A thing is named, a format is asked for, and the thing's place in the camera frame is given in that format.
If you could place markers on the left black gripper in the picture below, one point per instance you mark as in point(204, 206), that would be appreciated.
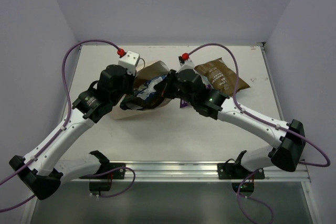
point(127, 102)

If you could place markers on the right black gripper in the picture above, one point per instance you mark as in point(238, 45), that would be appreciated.
point(164, 88)

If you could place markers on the blue snack packet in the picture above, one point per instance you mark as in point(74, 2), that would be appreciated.
point(147, 90)

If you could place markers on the beige paper bag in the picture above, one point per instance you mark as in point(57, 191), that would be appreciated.
point(145, 72)

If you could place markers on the brown kettle chips bag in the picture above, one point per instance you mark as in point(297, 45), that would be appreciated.
point(134, 103)

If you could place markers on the purple pink candy bag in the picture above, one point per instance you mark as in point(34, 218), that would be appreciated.
point(185, 104)

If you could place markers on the light blue snack bag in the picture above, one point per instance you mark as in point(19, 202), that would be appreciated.
point(218, 75)

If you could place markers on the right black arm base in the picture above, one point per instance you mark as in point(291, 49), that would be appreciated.
point(233, 170)

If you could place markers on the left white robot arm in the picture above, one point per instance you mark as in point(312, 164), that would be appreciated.
point(42, 170)

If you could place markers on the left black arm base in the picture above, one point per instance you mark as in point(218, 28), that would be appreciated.
point(108, 173)

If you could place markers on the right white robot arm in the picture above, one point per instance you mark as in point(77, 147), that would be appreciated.
point(284, 147)

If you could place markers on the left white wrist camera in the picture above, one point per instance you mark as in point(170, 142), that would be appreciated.
point(130, 62)

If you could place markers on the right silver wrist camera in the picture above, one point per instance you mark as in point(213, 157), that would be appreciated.
point(185, 62)

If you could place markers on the aluminium mounting rail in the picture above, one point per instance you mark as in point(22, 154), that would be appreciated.
point(180, 172)

